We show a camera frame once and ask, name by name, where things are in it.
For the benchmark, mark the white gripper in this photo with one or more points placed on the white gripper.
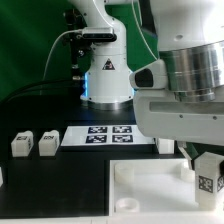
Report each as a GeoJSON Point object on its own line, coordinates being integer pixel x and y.
{"type": "Point", "coordinates": [158, 115]}

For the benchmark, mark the white square tabletop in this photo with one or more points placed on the white square tabletop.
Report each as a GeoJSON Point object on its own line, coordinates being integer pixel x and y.
{"type": "Point", "coordinates": [154, 186]}

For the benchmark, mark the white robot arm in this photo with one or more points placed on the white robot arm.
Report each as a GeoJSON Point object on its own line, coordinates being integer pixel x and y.
{"type": "Point", "coordinates": [180, 94]}

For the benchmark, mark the white marker sheet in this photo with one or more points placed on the white marker sheet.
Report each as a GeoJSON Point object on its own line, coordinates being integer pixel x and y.
{"type": "Point", "coordinates": [104, 135]}

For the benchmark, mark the white part at left edge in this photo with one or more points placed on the white part at left edge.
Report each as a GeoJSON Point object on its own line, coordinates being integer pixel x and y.
{"type": "Point", "coordinates": [1, 177]}

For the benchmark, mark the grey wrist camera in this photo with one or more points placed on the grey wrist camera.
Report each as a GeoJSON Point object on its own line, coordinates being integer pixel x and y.
{"type": "Point", "coordinates": [151, 76]}

